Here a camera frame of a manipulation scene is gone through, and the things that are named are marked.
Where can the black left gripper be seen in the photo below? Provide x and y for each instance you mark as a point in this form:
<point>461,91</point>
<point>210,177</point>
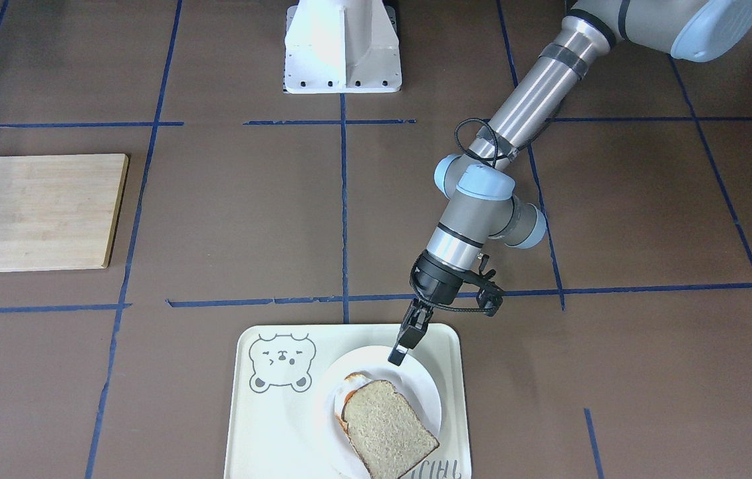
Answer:
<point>433,282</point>

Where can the white round plate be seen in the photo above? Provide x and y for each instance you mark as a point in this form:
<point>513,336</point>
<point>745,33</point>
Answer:
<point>411,379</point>

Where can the brown bread slice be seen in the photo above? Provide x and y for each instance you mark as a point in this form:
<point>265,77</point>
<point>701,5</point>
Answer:
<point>386,434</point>

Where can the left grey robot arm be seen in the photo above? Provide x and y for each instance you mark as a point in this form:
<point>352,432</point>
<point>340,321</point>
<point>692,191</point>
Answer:
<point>482,204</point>

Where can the fried egg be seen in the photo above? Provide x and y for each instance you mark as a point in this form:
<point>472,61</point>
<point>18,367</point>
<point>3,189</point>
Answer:
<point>346,389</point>

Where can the cream bear tray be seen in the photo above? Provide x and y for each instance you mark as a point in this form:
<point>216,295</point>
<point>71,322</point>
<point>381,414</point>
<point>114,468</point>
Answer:
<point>287,377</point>

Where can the wooden cutting board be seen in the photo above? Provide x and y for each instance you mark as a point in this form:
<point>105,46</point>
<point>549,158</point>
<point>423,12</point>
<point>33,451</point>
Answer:
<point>59,212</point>

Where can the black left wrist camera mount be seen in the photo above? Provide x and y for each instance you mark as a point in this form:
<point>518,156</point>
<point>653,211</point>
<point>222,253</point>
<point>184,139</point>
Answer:
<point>489,296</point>

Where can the white camera post with base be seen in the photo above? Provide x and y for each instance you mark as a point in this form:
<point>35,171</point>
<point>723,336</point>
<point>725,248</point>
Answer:
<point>342,47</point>

